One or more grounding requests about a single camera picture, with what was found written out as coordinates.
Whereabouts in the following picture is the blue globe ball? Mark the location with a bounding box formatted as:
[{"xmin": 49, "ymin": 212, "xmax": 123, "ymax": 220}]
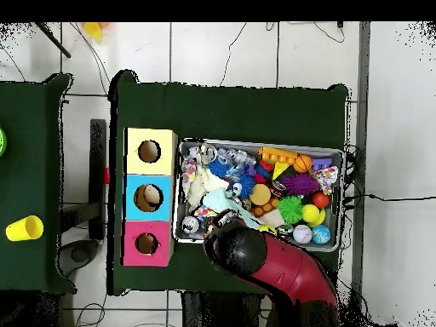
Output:
[{"xmin": 312, "ymin": 225, "xmax": 332, "ymax": 245}]

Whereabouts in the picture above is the cream white cloth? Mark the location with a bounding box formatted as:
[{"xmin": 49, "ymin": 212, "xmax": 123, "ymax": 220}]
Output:
[{"xmin": 187, "ymin": 166, "xmax": 230, "ymax": 209}]

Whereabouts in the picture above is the shallow metal mesh bin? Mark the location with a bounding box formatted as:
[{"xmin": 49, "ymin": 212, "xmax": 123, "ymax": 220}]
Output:
[{"xmin": 171, "ymin": 137, "xmax": 345, "ymax": 253}]

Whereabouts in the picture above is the mint green cloth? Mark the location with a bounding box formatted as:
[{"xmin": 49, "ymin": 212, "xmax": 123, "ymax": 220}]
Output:
[{"xmin": 203, "ymin": 188, "xmax": 261, "ymax": 229}]

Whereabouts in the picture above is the white baseball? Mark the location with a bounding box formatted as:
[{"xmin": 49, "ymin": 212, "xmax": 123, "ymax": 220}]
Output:
[{"xmin": 292, "ymin": 224, "xmax": 313, "ymax": 245}]

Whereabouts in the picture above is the black cable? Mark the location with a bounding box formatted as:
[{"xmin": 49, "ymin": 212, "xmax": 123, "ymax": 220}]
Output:
[{"xmin": 343, "ymin": 192, "xmax": 436, "ymax": 203}]

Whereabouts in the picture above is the orange basketball toy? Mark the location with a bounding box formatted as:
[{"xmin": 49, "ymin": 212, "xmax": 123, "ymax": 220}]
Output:
[{"xmin": 292, "ymin": 153, "xmax": 313, "ymax": 174}]

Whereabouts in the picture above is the colourful polka-dot cloth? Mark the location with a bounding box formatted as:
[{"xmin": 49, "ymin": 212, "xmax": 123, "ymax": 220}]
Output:
[
  {"xmin": 193, "ymin": 204, "xmax": 219, "ymax": 221},
  {"xmin": 180, "ymin": 158, "xmax": 198, "ymax": 185}
]

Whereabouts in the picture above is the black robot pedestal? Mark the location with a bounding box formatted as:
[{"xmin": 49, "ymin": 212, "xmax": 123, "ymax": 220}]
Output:
[{"xmin": 180, "ymin": 290, "xmax": 270, "ymax": 327}]

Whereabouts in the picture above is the wooden box with three holes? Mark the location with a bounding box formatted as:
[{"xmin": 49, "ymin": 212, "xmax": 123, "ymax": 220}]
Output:
[{"xmin": 121, "ymin": 127, "xmax": 179, "ymax": 267}]

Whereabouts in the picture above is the black rod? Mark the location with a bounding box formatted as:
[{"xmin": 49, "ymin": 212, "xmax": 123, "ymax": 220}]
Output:
[{"xmin": 35, "ymin": 22, "xmax": 72, "ymax": 59}]

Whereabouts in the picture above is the purple spiky ball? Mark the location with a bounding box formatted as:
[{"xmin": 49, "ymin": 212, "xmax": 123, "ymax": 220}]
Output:
[{"xmin": 281, "ymin": 174, "xmax": 320, "ymax": 197}]

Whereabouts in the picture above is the orange plastic building block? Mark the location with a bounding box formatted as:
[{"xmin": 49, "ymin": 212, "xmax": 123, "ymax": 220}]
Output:
[{"xmin": 257, "ymin": 146, "xmax": 299, "ymax": 166}]

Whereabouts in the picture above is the green tentacle puffer ball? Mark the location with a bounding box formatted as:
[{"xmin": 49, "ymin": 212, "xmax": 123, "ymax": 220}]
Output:
[{"xmin": 277, "ymin": 195, "xmax": 304, "ymax": 225}]

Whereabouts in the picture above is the dark green table cloth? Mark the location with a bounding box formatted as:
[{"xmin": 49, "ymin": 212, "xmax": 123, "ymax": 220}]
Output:
[
  {"xmin": 0, "ymin": 72, "xmax": 77, "ymax": 294},
  {"xmin": 107, "ymin": 69, "xmax": 349, "ymax": 302}
]

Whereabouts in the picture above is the black flat panel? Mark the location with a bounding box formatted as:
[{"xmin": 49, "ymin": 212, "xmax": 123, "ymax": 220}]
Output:
[{"xmin": 89, "ymin": 118, "xmax": 107, "ymax": 241}]

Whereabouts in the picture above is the yellow plastic cup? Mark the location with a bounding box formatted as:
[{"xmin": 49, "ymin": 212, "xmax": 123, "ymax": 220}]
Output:
[
  {"xmin": 5, "ymin": 215, "xmax": 44, "ymax": 242},
  {"xmin": 83, "ymin": 22, "xmax": 104, "ymax": 43}
]

